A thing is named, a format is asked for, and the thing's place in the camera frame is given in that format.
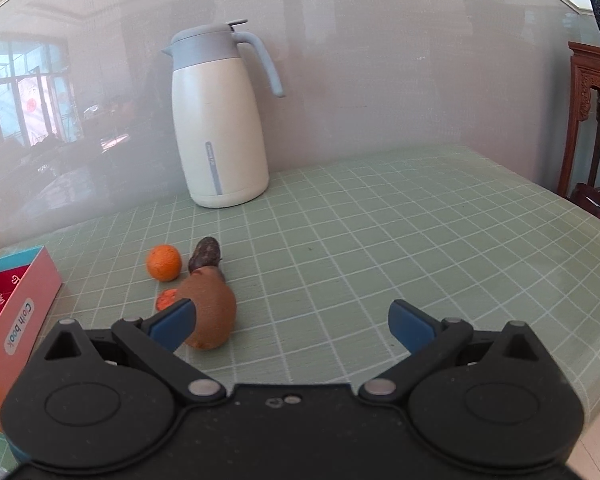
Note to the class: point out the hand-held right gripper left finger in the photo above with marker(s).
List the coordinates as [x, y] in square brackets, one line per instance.
[172, 324]

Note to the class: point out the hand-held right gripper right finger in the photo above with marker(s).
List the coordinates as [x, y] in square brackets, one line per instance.
[410, 325]

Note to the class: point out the small carrot piece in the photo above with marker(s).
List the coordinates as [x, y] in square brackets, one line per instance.
[166, 300]

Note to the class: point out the brown kiwi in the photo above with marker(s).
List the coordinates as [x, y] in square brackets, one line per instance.
[212, 305]

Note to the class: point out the small tangerine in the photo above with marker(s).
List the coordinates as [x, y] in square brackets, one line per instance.
[164, 262]

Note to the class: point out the small dark purple fruit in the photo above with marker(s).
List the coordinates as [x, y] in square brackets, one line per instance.
[205, 252]

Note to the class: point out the colourful cardboard box red inside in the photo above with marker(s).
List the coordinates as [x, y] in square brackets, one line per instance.
[15, 310]

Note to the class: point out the green checked tablecloth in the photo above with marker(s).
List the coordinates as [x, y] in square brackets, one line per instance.
[405, 235]

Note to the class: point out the white thermos jug grey lid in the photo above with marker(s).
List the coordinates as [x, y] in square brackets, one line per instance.
[215, 130]

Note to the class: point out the carved wooden stand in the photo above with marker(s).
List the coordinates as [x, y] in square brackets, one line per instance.
[587, 90]

